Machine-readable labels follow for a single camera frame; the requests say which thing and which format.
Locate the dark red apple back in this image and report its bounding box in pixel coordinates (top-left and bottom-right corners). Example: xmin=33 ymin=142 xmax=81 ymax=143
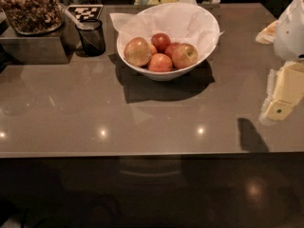
xmin=151 ymin=33 xmax=171 ymax=53

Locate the glass jar of granola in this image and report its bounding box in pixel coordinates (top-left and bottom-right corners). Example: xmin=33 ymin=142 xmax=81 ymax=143
xmin=0 ymin=0 xmax=64 ymax=35

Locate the large yellow-red apple left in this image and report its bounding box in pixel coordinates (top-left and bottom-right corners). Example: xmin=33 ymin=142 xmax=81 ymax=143
xmin=123 ymin=37 xmax=152 ymax=67

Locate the white paper bowl liner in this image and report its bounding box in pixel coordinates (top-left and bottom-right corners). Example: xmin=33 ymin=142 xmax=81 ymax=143
xmin=110 ymin=0 xmax=221 ymax=61

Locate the red apple front centre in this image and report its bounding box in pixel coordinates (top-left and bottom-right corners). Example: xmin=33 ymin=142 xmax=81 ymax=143
xmin=147 ymin=53 xmax=173 ymax=72

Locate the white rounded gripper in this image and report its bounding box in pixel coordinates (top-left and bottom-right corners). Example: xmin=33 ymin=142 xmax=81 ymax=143
xmin=256 ymin=0 xmax=304 ymax=125

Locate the grey metal stand box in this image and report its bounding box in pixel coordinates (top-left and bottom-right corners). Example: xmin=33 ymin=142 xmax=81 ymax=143
xmin=0 ymin=22 xmax=79 ymax=65

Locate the black white marker tag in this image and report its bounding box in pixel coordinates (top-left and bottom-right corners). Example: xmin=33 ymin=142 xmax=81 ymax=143
xmin=67 ymin=5 xmax=103 ymax=21

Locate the white plastic spoon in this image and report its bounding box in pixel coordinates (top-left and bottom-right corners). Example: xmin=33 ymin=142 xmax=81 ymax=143
xmin=58 ymin=3 xmax=85 ymax=29

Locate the black mesh cup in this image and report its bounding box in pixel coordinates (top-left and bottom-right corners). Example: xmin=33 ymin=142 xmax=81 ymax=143
xmin=77 ymin=19 xmax=105 ymax=56

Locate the white ceramic bowl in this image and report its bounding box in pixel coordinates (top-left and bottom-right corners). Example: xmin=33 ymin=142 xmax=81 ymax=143
xmin=116 ymin=2 xmax=221 ymax=82

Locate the red apple middle back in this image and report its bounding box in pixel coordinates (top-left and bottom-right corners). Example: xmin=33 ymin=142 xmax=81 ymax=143
xmin=164 ymin=42 xmax=180 ymax=58

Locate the small apple hidden centre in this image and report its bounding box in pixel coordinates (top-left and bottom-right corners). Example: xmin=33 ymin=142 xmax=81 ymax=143
xmin=149 ymin=44 xmax=158 ymax=55

